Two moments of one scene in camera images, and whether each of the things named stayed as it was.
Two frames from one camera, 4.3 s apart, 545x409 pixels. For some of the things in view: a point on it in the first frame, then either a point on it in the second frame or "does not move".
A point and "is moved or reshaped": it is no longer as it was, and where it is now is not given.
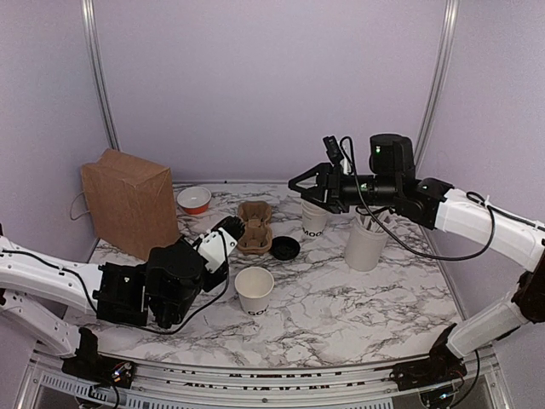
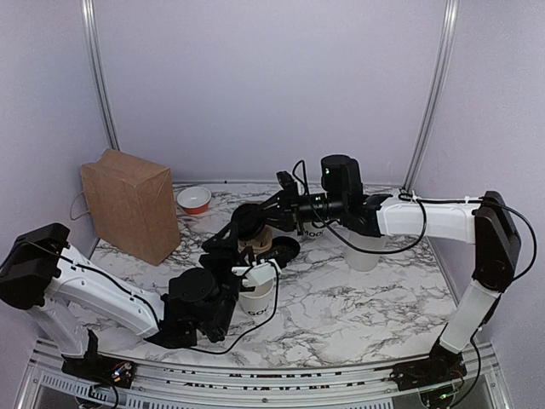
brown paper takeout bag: x=131 y=202 does not move
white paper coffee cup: x=253 y=286 does not move
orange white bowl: x=194 y=200 does not move
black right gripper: x=327 y=172 -> x=289 y=215
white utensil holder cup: x=364 y=248 does not move
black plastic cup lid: x=284 y=248 is moved or reshaped
